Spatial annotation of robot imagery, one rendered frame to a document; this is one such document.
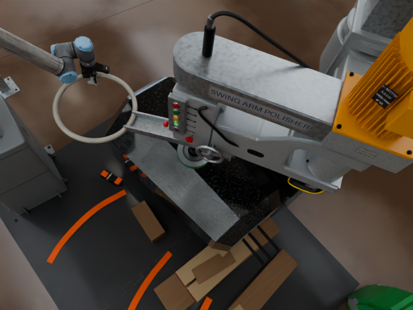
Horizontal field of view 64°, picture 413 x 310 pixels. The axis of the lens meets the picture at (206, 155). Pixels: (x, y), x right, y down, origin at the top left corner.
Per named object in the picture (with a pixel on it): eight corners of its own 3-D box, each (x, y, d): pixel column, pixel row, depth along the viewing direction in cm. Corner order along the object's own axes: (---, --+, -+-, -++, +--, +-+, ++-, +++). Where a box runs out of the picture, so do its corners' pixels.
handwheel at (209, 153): (227, 152, 173) (232, 138, 160) (220, 168, 169) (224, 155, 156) (200, 141, 175) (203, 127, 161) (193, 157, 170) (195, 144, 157)
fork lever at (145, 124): (243, 134, 185) (243, 129, 181) (232, 163, 177) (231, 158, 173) (137, 110, 207) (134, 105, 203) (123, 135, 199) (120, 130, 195)
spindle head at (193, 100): (248, 131, 183) (269, 80, 143) (235, 165, 174) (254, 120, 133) (188, 108, 186) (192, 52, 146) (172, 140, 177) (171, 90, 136)
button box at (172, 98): (185, 131, 164) (187, 98, 139) (183, 136, 163) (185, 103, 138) (171, 125, 165) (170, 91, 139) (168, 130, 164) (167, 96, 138)
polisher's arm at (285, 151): (332, 168, 182) (383, 123, 138) (323, 206, 172) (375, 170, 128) (207, 121, 188) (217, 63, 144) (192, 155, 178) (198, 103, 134)
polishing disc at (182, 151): (170, 154, 201) (169, 153, 200) (190, 130, 210) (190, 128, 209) (198, 173, 198) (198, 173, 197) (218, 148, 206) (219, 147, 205)
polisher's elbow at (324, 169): (310, 141, 166) (326, 120, 149) (347, 154, 165) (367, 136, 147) (301, 173, 158) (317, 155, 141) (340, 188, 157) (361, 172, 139)
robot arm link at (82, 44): (71, 35, 182) (90, 33, 184) (75, 51, 193) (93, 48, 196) (74, 50, 179) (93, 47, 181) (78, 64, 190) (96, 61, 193)
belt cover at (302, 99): (397, 126, 140) (424, 104, 125) (390, 178, 129) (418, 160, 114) (186, 49, 147) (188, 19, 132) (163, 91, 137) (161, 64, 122)
